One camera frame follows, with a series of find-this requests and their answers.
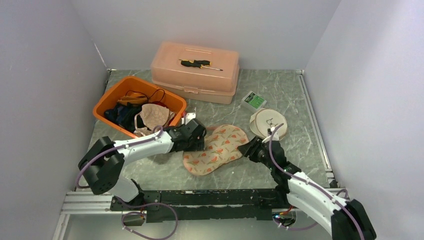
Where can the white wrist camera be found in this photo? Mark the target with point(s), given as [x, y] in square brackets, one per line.
[273, 134]
[188, 115]

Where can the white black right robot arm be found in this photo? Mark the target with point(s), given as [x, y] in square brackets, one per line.
[343, 219]

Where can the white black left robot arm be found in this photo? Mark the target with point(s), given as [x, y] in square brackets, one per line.
[100, 170]

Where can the aluminium frame rail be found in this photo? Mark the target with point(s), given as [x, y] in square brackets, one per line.
[86, 203]

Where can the pink translucent toolbox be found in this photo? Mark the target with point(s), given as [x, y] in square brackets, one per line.
[200, 84]

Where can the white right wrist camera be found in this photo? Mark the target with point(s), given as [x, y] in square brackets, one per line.
[273, 134]

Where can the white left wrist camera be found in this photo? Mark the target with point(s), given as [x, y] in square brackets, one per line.
[188, 115]

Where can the black yellow screwdriver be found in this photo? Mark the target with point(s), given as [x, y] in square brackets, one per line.
[198, 64]

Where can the beige lace bra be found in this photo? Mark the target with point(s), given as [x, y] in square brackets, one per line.
[151, 116]

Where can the black cloth garment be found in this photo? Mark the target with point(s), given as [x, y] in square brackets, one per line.
[125, 117]

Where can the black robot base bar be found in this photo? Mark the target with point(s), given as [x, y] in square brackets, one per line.
[166, 205]

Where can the orange plastic basin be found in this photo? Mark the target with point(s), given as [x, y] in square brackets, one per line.
[175, 103]

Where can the dark blue cloth garment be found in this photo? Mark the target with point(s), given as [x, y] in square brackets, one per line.
[114, 115]

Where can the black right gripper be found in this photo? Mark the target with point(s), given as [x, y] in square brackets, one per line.
[249, 149]

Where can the small green-labelled plastic box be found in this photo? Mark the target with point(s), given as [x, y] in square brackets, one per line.
[253, 102]

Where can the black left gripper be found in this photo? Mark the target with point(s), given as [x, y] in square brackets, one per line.
[198, 144]

